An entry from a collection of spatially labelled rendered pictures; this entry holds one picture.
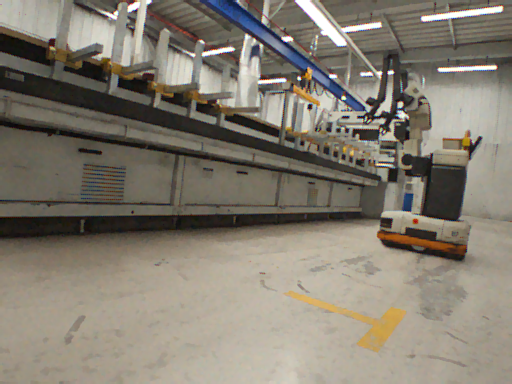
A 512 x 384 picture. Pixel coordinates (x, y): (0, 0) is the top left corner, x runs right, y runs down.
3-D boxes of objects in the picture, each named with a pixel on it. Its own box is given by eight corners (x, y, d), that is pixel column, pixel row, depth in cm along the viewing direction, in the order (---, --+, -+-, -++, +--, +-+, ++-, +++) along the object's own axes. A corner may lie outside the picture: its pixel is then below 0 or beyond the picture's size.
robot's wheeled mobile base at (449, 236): (466, 248, 269) (471, 220, 268) (465, 258, 217) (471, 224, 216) (391, 234, 308) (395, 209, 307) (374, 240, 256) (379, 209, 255)
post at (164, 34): (157, 121, 165) (170, 30, 163) (152, 119, 162) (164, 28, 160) (153, 121, 167) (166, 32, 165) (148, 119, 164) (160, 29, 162)
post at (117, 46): (115, 104, 145) (129, 3, 142) (108, 102, 142) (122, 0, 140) (111, 104, 147) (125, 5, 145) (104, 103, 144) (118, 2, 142)
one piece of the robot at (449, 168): (459, 232, 269) (473, 138, 265) (457, 237, 225) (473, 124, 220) (420, 225, 288) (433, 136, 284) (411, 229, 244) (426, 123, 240)
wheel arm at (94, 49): (102, 55, 112) (104, 44, 112) (94, 52, 110) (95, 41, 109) (57, 70, 138) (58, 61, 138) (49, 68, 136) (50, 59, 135)
